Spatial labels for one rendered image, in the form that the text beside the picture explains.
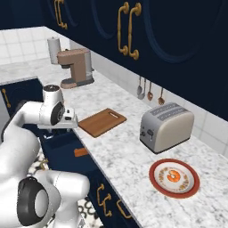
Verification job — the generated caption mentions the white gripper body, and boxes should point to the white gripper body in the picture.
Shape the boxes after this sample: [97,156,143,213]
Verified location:
[37,119,79,131]

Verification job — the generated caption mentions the navy open drawer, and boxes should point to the navy open drawer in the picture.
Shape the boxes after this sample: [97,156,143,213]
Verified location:
[39,129,100,176]

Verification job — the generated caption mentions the wooden cutting board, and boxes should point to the wooden cutting board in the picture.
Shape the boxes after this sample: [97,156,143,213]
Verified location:
[77,108,128,139]

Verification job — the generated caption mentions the red rimmed white plate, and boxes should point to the red rimmed white plate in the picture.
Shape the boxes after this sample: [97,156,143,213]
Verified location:
[148,158,201,200]

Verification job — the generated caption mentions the orange piece of meat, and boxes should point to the orange piece of meat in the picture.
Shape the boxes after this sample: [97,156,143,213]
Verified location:
[166,169,182,183]

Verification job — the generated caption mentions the navy base cupboard door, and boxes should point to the navy base cupboard door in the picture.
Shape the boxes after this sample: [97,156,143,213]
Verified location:
[85,170,105,221]
[101,183,120,228]
[115,195,141,228]
[0,77,45,118]

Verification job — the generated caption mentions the grey appliance front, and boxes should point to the grey appliance front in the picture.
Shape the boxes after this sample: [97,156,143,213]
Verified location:
[0,92,10,135]

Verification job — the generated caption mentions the brown coffee machine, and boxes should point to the brown coffee machine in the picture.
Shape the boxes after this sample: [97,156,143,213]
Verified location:
[56,47,95,90]

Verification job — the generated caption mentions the white paper towel roll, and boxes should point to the white paper towel roll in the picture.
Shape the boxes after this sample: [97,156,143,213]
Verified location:
[46,37,62,66]

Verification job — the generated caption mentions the grey hanging spoon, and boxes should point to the grey hanging spoon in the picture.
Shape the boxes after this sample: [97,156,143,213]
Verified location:
[136,75,143,96]

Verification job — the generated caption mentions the grey hanging spatula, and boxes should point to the grey hanging spatula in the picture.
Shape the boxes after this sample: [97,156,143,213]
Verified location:
[139,77,148,101]

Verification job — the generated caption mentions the silver toaster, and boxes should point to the silver toaster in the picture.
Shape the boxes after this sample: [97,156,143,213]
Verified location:
[139,102,196,155]

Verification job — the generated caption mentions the orange handled knife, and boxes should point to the orange handled knife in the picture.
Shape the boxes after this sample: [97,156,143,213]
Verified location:
[73,147,90,158]

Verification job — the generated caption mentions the gold drawer handle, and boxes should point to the gold drawer handle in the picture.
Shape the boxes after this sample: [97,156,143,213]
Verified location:
[37,158,49,172]

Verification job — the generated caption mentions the gold base cupboard handle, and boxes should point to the gold base cupboard handle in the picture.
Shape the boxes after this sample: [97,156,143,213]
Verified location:
[96,183,106,208]
[102,192,113,218]
[1,87,12,110]
[116,199,133,220]

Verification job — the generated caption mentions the navy wall cupboard door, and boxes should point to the navy wall cupboard door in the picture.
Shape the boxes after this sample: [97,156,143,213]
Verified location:
[39,0,61,34]
[58,0,92,53]
[128,0,228,122]
[86,0,131,74]

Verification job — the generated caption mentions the gold wall cupboard handle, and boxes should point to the gold wall cupboard handle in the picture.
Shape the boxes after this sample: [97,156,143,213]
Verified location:
[58,0,69,30]
[117,1,131,57]
[127,2,143,61]
[53,0,62,27]

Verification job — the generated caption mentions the navy corner wall cupboard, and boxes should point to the navy corner wall cupboard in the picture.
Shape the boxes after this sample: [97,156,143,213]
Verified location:
[0,0,46,31]

